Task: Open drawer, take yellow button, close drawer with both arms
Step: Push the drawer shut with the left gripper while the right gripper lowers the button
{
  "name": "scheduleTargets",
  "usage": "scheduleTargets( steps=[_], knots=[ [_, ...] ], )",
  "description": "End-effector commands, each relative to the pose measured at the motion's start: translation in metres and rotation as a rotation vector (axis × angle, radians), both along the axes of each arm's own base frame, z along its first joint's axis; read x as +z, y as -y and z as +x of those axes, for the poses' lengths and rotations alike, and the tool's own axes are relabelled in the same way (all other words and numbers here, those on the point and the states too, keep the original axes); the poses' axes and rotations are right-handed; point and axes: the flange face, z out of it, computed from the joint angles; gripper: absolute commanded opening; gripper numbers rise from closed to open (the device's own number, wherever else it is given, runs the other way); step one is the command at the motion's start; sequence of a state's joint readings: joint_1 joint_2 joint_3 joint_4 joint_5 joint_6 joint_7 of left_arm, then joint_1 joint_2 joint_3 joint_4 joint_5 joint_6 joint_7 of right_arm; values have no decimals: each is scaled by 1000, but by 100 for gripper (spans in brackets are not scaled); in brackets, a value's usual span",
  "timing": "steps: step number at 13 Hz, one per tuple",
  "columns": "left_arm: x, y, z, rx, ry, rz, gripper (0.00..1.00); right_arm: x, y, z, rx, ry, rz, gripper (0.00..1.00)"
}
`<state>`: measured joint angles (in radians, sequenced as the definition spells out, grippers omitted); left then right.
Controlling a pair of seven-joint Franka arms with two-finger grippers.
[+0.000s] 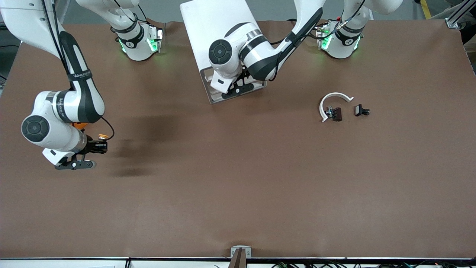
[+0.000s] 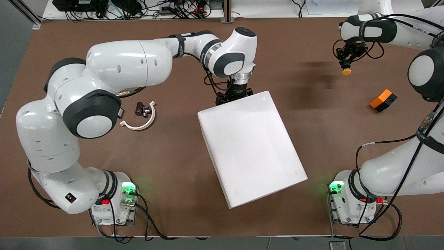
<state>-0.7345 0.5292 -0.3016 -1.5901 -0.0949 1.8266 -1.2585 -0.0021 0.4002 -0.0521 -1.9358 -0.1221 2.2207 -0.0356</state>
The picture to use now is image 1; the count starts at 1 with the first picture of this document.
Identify white drawer cabinet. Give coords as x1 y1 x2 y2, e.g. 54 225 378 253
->
180 0 268 105

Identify metal base connector plate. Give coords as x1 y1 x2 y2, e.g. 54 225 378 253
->
315 22 332 51
148 25 164 53

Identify dark brown connector part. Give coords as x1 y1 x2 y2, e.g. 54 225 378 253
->
325 106 343 122

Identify white curved plastic bracket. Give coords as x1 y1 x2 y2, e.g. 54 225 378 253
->
319 92 354 123

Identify white table edge rail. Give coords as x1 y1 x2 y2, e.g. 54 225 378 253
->
0 257 476 268

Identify brown post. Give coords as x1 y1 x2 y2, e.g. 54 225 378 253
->
229 249 247 268

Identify black cable bundle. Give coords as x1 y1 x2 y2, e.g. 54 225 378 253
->
271 261 476 268

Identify aluminium frame profile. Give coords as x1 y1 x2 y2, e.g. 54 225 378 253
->
446 0 476 29

